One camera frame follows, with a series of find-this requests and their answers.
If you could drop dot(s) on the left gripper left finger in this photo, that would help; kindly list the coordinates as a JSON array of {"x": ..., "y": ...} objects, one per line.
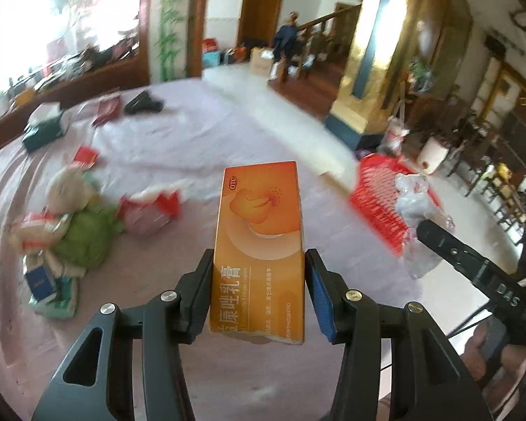
[{"x": 95, "y": 379}]

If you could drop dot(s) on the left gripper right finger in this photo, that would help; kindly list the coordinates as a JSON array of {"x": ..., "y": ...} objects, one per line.
[{"x": 429, "y": 379}]

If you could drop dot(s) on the green towel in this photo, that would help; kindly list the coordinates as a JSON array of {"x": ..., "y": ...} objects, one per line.
[{"x": 89, "y": 238}]

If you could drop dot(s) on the clear plastic bag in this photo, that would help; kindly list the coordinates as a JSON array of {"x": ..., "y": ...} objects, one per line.
[{"x": 414, "y": 205}]

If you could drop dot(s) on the red white snack pouch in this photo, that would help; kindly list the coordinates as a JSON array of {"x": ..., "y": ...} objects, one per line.
[{"x": 38, "y": 231}]

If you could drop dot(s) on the red maroon foil bag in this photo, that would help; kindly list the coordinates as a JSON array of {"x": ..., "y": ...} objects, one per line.
[{"x": 146, "y": 212}]

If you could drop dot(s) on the orange medicine box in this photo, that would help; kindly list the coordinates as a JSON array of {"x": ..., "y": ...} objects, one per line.
[{"x": 258, "y": 276}]

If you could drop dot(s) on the teal cartoon tissue pack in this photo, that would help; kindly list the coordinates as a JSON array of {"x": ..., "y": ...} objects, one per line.
[{"x": 64, "y": 305}]

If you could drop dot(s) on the right hand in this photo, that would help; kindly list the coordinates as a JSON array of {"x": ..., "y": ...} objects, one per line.
[{"x": 495, "y": 364}]

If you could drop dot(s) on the red plastic basket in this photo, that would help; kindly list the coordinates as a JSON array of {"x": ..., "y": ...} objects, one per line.
[{"x": 375, "y": 196}]

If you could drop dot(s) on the white bucket with label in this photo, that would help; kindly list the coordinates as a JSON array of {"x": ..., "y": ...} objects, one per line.
[{"x": 394, "y": 136}]

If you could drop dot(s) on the red torn wrapper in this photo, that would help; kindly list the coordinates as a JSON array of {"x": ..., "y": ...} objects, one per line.
[{"x": 85, "y": 157}]

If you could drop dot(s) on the teal tissue box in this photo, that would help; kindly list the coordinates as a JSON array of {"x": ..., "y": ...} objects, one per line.
[{"x": 47, "y": 123}]

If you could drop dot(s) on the dark red packet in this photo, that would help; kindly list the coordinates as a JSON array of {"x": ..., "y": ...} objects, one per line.
[{"x": 107, "y": 111}]

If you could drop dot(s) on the black stapler gun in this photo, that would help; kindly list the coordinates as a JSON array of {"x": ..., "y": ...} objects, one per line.
[{"x": 144, "y": 102}]

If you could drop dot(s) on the wooden stair railing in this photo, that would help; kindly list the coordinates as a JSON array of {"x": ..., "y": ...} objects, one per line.
[{"x": 325, "y": 38}]

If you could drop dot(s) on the teal gift bag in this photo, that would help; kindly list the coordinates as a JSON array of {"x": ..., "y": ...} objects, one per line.
[{"x": 211, "y": 59}]

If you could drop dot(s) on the cardboard box on floor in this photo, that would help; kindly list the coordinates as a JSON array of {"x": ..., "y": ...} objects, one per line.
[{"x": 261, "y": 61}]

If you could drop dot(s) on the red gift boxes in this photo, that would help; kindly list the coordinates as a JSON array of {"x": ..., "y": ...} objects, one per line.
[{"x": 209, "y": 45}]

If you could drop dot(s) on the wooden door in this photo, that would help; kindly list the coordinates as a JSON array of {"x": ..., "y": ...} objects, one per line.
[{"x": 257, "y": 22}]

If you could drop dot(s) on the dark jacket on post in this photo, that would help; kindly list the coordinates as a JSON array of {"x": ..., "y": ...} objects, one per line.
[{"x": 285, "y": 43}]

